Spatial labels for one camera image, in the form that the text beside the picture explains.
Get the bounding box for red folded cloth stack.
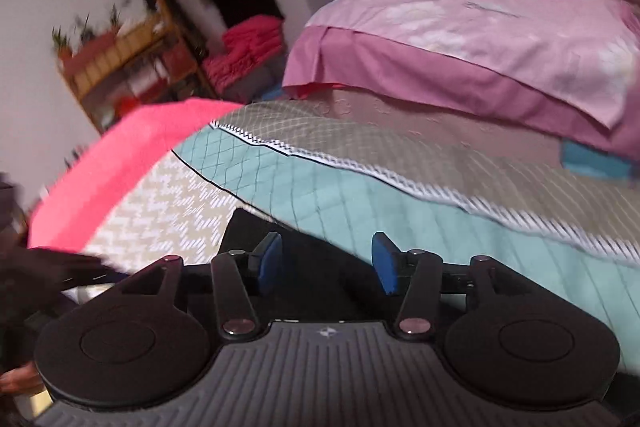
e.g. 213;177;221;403
202;17;287;94

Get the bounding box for wooden shelf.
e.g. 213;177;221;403
52;0;221;134

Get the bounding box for potted plants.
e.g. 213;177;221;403
51;4;126;60

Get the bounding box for bright pink blanket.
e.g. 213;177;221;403
27;99;246;253

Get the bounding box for pink floral bed sheet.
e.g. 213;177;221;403
282;0;640;155

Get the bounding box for beige mattress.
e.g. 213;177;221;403
300;83;566;168

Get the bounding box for black pants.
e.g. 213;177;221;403
220;207;416;323

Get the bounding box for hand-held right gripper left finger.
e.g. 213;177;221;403
120;232;283;339

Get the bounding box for blue grey striped bed sheet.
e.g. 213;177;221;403
560;139;640;182

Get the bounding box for patterned teal beige bed sheet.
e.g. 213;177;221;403
80;99;640;353

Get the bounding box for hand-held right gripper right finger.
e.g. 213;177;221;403
371;232;521;337

